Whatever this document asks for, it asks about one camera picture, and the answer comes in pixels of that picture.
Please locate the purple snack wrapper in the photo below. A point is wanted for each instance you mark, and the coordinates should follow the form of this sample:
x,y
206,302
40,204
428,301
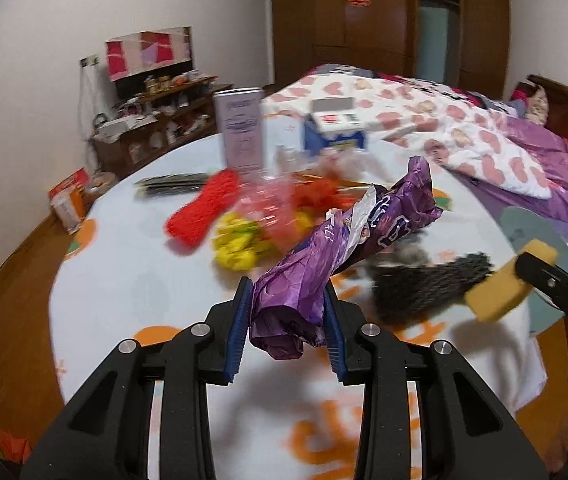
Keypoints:
x,y
364,220

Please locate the wooden shelf unit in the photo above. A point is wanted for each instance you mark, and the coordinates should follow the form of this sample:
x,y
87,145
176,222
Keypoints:
x,y
129,147

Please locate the red foam net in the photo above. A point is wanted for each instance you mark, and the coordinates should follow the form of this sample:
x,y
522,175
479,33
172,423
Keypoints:
x,y
199,210

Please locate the tall white box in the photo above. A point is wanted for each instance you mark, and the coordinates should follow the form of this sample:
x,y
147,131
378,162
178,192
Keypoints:
x,y
239,130

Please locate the blue white carton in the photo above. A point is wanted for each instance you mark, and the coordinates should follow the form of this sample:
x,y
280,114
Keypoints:
x,y
334,132

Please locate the purple duvet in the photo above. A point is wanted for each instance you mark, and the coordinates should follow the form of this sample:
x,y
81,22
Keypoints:
x,y
554,180

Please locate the orange white box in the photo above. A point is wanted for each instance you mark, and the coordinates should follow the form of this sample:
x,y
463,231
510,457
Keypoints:
x,y
71,195

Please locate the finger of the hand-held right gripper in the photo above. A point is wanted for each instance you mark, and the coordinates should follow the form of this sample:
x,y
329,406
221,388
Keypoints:
x,y
559,285

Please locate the white orange print tablecloth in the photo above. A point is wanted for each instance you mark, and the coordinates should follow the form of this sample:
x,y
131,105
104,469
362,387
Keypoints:
x,y
139,285

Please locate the grey mesh scrubber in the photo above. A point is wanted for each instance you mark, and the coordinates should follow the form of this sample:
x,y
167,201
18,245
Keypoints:
x,y
414,290

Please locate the frosted glass door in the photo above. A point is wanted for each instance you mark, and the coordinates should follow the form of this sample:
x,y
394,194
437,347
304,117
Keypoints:
x,y
434,40

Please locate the brown wooden wardrobe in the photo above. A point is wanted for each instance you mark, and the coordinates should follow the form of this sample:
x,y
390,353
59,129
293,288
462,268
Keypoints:
x,y
314,20

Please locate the red orange blue wrapper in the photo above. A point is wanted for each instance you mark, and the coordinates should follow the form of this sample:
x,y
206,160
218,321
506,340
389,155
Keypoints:
x,y
321,195

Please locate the yellow sponge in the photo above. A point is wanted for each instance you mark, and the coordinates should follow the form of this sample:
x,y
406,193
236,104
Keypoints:
x,y
494,295

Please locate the pink transparent plastic bag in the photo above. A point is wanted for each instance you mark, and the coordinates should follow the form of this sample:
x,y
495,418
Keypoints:
x,y
269,210

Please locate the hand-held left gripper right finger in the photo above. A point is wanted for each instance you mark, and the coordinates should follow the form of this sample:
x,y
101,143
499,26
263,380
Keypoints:
x,y
335,342

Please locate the floral pillow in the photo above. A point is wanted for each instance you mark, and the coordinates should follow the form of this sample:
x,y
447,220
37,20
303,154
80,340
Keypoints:
x,y
536,105

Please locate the yellow wrapper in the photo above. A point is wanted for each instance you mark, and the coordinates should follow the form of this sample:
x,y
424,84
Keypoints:
x,y
236,250

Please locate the round metal bin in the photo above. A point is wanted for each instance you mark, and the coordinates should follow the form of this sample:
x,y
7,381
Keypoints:
x,y
524,225

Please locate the white heart print blanket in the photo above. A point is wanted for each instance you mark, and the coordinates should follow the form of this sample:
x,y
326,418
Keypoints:
x,y
464,135

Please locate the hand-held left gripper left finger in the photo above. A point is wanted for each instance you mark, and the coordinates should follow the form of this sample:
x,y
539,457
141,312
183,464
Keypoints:
x,y
238,332

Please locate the clear plastic bag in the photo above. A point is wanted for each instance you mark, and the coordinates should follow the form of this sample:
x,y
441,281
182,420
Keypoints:
x,y
339,165

